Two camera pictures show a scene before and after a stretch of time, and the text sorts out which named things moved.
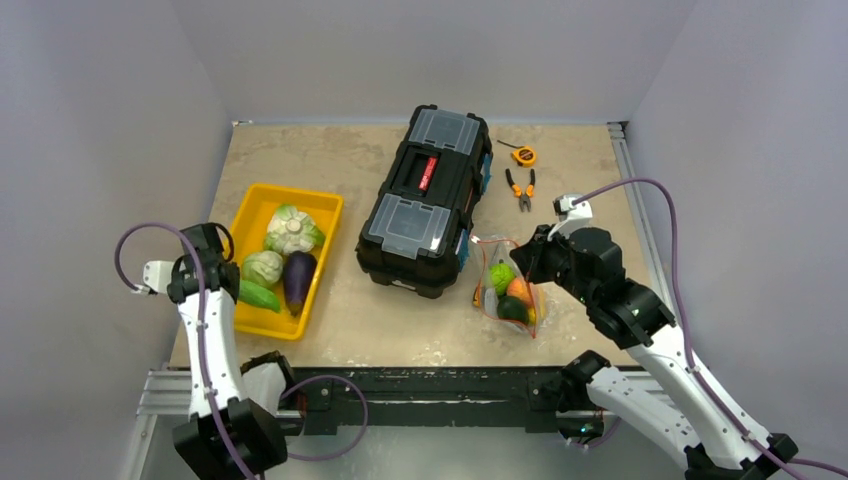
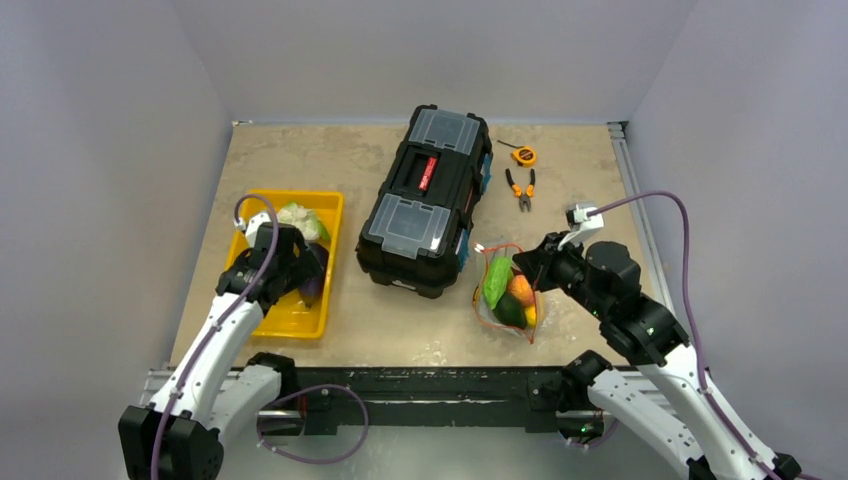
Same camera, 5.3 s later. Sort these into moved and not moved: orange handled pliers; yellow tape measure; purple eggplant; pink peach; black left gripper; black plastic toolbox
Moved: purple eggplant; black left gripper
Not moved: yellow tape measure; black plastic toolbox; orange handled pliers; pink peach
